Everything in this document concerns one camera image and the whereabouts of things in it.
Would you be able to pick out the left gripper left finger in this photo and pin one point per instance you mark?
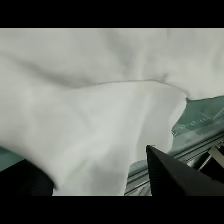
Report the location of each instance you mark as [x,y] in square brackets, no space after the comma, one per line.
[23,180]

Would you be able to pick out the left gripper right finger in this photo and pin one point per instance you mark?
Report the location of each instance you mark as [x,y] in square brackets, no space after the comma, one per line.
[173,176]

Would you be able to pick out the white shirt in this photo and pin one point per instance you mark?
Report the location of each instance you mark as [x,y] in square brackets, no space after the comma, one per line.
[83,100]

